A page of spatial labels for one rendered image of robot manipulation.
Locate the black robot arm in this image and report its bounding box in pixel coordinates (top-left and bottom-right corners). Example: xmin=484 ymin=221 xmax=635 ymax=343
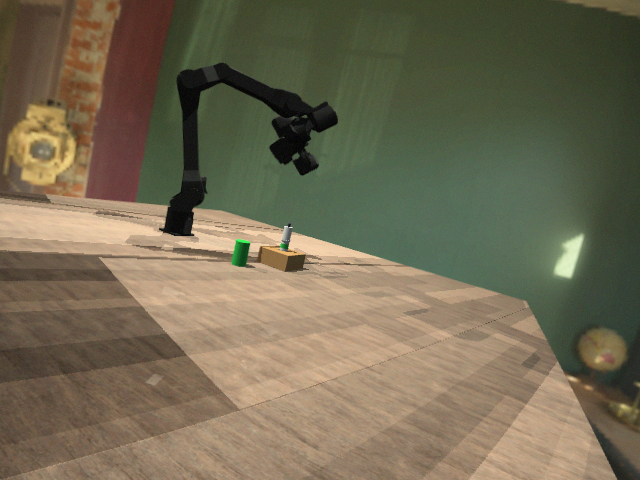
xmin=159 ymin=62 xmax=338 ymax=236

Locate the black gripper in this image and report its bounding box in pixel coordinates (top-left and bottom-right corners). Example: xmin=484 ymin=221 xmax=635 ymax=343
xmin=272 ymin=115 xmax=319 ymax=175

